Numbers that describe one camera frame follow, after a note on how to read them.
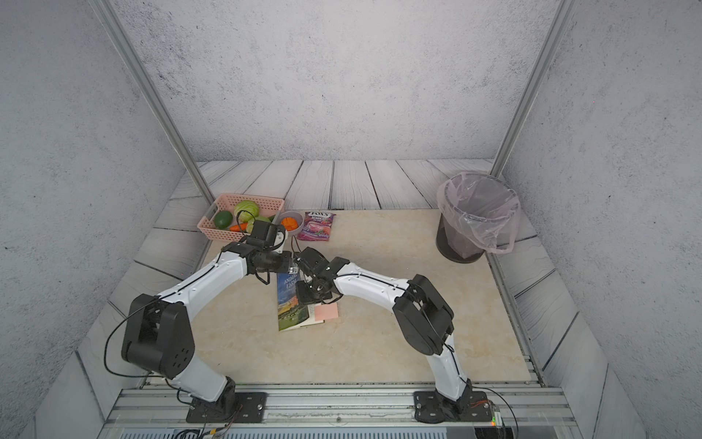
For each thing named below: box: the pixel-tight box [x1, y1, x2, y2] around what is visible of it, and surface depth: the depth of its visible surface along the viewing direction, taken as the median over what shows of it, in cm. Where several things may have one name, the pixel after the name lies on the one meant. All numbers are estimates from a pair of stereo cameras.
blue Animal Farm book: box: [276, 272, 324, 332], surface depth 90 cm
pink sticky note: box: [314, 301, 340, 322], surface depth 91 cm
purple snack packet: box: [297, 211, 337, 242], surface depth 116 cm
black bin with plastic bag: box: [435, 171, 522, 264], surface depth 96 cm
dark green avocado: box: [213, 210, 234, 230], surface depth 116 cm
